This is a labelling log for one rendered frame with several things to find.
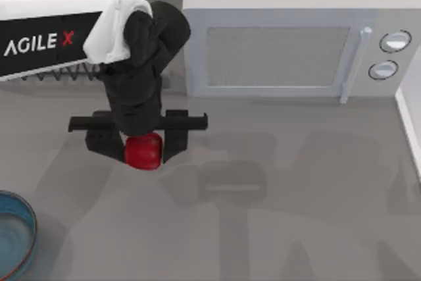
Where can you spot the red apple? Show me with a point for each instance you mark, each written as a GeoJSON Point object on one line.
{"type": "Point", "coordinates": [143, 152]}

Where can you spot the blue bowl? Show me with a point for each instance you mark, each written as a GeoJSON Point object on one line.
{"type": "Point", "coordinates": [16, 228]}

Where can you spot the microwave door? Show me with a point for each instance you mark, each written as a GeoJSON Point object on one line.
{"type": "Point", "coordinates": [276, 57]}

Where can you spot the microwave knob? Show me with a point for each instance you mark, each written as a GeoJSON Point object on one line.
{"type": "Point", "coordinates": [383, 70]}
{"type": "Point", "coordinates": [395, 41]}

